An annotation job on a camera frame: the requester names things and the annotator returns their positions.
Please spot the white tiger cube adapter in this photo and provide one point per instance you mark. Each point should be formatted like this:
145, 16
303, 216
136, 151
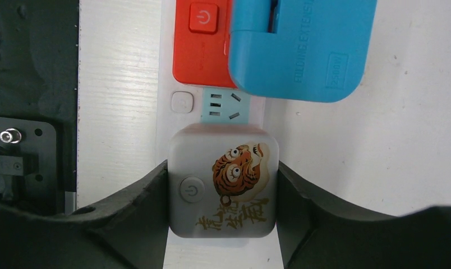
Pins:
222, 181

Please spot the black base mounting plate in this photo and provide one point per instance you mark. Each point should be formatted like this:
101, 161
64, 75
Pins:
39, 65

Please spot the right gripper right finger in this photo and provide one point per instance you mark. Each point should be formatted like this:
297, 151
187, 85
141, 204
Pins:
317, 229

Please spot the red cube socket adapter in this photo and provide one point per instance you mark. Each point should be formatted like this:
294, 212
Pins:
201, 43

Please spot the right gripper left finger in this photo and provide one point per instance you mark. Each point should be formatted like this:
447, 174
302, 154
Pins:
128, 229

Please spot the white multicolour power strip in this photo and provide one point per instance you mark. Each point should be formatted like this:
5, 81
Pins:
182, 104

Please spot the blue folding plug adapter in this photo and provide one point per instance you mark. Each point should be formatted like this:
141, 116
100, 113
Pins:
300, 49

